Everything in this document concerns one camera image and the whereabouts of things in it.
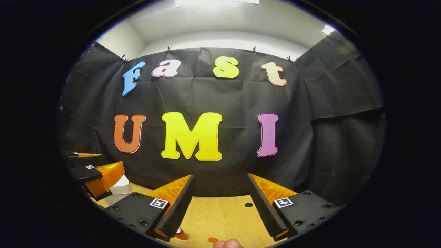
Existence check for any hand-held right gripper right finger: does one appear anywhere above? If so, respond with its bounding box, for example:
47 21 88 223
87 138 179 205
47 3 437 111
247 173 346 242

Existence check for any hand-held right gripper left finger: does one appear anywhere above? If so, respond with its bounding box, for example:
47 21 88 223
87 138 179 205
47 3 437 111
104 174 195 242

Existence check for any white desktop garbage bin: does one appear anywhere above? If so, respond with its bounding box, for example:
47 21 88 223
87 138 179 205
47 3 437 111
103 174 133 208

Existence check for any wooden desktop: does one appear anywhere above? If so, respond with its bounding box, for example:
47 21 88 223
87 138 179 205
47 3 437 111
91 183 300 248

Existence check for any black backdrop cloth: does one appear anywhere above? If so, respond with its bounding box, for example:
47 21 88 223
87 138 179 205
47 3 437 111
59 33 386 207

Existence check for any ceiling light panel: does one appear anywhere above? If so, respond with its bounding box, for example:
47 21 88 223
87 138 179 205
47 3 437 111
175 0 259 8

